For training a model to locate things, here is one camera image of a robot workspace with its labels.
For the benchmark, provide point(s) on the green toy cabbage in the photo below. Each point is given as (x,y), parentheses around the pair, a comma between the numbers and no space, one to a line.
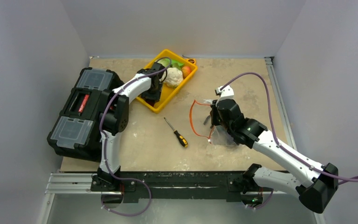
(166,62)

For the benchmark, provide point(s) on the white toy cauliflower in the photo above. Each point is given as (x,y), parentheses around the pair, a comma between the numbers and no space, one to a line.
(174,77)

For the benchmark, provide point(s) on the clear orange zip bag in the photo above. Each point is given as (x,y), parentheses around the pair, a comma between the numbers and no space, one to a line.
(217,134)

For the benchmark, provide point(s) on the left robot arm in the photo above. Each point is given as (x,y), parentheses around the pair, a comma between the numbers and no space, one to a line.
(115,117)

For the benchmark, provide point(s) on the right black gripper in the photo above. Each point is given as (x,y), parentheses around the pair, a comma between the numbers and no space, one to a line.
(214,115)

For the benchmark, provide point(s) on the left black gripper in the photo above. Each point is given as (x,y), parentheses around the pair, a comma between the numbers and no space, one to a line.
(154,97)

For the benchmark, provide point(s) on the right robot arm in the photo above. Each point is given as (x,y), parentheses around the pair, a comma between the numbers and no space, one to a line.
(310,181)

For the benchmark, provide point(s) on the black plastic toolbox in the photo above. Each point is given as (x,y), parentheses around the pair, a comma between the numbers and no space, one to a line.
(76,132)

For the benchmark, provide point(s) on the aluminium frame rail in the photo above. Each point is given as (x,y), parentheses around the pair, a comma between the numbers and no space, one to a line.
(76,175)

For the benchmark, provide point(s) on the yellow black screwdriver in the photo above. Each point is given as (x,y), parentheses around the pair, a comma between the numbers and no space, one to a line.
(179,137)

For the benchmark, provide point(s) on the yellow plastic bin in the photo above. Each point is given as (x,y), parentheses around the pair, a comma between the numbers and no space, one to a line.
(168,93)

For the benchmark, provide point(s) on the orange black pliers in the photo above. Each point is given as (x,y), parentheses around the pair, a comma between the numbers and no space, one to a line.
(207,121)

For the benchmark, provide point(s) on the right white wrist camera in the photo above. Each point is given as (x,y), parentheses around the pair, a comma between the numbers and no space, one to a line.
(224,92)

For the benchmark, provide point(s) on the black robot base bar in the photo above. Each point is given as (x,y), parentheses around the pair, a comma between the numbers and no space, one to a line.
(130,186)

